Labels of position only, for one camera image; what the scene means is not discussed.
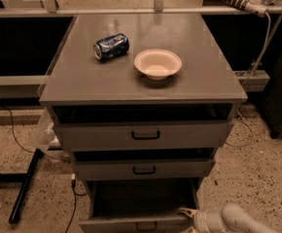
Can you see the blue soda can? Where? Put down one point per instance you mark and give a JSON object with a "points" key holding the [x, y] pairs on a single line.
{"points": [[111, 46]]}

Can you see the grey drawer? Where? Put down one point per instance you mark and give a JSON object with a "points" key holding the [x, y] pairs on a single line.
{"points": [[142, 170], [141, 206], [177, 135]]}

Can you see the white paper bowl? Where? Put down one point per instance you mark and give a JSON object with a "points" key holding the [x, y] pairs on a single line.
{"points": [[157, 64]]}

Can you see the black metal floor stand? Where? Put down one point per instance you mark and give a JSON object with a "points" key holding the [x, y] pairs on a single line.
{"points": [[24, 179]]}

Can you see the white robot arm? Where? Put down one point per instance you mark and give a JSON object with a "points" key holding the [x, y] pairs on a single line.
{"points": [[230, 219]]}

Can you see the clear plastic bag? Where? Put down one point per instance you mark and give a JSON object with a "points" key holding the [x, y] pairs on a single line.
{"points": [[44, 137]]}

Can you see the grey bottom drawer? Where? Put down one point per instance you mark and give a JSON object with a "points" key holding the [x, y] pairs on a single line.
{"points": [[141, 206]]}

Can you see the grey drawer cabinet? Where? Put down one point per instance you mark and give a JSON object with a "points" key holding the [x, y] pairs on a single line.
{"points": [[85, 91]]}

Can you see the grey top drawer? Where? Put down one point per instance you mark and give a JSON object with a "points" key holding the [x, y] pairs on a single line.
{"points": [[177, 135]]}

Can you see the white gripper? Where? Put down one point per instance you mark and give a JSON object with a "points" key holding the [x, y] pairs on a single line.
{"points": [[200, 219]]}

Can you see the white power strip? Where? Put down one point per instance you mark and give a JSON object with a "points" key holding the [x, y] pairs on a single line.
{"points": [[255, 7]]}

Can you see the grey middle drawer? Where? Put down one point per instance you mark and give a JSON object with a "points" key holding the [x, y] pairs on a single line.
{"points": [[142, 170]]}

